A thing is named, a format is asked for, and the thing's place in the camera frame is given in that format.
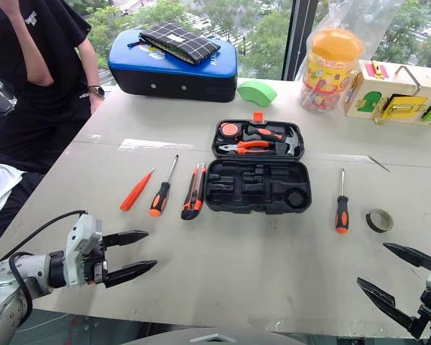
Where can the orange black utility knife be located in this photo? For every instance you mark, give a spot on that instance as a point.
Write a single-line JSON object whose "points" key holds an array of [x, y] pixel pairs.
{"points": [[194, 194]]}

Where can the black orange tool case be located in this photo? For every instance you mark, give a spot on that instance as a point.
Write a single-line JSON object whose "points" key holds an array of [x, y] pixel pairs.
{"points": [[258, 201]]}

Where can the person's bare left forearm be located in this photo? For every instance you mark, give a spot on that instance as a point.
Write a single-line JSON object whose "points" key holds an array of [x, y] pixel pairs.
{"points": [[90, 64]]}

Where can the wooden shape sorter box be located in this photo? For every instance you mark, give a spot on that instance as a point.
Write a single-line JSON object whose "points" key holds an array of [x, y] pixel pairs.
{"points": [[366, 86]]}

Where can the orange and black screwdriver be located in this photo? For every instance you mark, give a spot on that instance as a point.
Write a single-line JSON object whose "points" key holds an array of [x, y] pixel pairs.
{"points": [[342, 213], [159, 199]]}

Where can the orange black tape measure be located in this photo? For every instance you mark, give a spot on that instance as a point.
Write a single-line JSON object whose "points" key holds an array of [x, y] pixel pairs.
{"points": [[230, 131]]}

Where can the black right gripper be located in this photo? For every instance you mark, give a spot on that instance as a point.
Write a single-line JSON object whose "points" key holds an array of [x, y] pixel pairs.
{"points": [[425, 320]]}

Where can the orange test pen screwdriver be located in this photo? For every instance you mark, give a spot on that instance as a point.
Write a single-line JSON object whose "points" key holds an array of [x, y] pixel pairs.
{"points": [[134, 192]]}

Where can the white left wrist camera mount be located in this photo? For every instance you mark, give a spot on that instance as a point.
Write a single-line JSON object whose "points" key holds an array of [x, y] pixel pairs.
{"points": [[79, 240]]}

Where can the person's bare right forearm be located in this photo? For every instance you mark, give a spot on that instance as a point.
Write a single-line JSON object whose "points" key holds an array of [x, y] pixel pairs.
{"points": [[39, 73]]}

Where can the dark rounded robot body shape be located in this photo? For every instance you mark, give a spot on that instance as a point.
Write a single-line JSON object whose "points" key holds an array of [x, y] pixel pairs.
{"points": [[212, 338]]}

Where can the black plaid zipper pouch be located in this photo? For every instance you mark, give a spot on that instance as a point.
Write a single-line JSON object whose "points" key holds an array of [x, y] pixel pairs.
{"points": [[179, 41]]}

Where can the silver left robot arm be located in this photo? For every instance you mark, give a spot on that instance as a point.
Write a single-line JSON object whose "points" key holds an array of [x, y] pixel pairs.
{"points": [[7, 287]]}

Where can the standing person in black clothes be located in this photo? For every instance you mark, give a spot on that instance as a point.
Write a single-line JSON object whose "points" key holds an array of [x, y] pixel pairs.
{"points": [[28, 118]]}

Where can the black window frame post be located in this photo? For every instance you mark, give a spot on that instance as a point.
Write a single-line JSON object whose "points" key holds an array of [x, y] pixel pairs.
{"points": [[298, 39]]}

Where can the clear jar with orange lid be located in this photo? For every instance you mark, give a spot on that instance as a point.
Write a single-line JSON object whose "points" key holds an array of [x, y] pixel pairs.
{"points": [[327, 75]]}

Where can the clear plastic bag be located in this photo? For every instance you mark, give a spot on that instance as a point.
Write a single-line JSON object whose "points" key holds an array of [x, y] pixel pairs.
{"points": [[373, 21]]}

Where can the blue and black hard case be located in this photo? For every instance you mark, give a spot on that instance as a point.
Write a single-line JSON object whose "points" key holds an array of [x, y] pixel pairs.
{"points": [[172, 79]]}

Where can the black wristwatch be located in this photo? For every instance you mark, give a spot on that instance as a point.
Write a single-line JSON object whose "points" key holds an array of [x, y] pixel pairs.
{"points": [[96, 91]]}

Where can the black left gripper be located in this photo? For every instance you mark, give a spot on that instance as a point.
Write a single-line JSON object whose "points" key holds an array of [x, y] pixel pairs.
{"points": [[96, 270]]}

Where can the black electrical tape roll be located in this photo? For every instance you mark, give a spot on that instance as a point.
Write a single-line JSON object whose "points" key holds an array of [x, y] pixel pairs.
{"points": [[373, 221]]}

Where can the seated person in white shirt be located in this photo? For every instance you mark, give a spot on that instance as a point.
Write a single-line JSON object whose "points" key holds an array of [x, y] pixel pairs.
{"points": [[0, 190]]}

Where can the person's left hand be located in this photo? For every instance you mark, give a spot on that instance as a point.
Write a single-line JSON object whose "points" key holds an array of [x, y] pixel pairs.
{"points": [[96, 104]]}

